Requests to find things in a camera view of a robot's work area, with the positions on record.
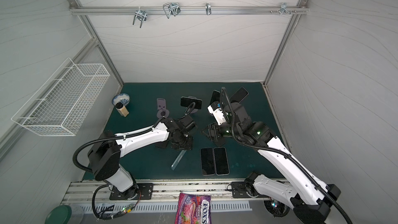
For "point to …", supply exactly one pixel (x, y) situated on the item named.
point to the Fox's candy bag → (193, 209)
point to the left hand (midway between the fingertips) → (192, 147)
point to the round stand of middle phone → (194, 110)
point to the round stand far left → (161, 107)
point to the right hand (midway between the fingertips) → (208, 124)
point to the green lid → (60, 214)
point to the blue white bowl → (123, 98)
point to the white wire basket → (61, 105)
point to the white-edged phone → (222, 166)
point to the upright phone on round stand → (215, 96)
